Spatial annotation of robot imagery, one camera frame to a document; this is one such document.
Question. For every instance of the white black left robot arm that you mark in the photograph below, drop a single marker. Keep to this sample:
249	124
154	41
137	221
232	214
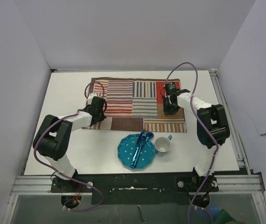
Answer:
52	139

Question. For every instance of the aluminium right frame rail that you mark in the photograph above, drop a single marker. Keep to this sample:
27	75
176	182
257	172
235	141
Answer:
235	138

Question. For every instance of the green object bottom corner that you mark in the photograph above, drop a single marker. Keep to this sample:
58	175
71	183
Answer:
223	217

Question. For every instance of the aluminium front frame rail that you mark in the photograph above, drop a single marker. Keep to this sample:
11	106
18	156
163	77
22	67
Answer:
227	184

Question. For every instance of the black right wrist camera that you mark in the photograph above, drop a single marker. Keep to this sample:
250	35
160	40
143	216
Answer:
170	88

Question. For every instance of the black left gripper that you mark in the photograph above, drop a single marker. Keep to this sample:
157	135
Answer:
102	115

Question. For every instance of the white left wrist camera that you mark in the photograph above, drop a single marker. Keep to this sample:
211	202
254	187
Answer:
91	96

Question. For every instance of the aluminium frame rail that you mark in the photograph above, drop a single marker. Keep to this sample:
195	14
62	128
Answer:
235	138
227	184

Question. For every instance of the striped patchwork placemat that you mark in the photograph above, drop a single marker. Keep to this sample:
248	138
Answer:
134	104

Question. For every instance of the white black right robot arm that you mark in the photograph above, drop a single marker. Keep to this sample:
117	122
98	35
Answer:
211	126

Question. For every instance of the blue metallic knife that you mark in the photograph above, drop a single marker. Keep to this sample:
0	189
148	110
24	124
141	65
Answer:
136	150

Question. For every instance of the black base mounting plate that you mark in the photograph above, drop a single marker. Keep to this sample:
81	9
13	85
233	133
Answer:
133	189

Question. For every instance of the white blue mug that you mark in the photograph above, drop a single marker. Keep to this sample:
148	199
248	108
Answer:
163	145

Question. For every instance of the blue polka dot plate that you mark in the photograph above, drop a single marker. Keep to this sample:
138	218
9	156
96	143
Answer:
126	150

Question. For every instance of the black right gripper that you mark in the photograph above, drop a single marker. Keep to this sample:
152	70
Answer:
167	111

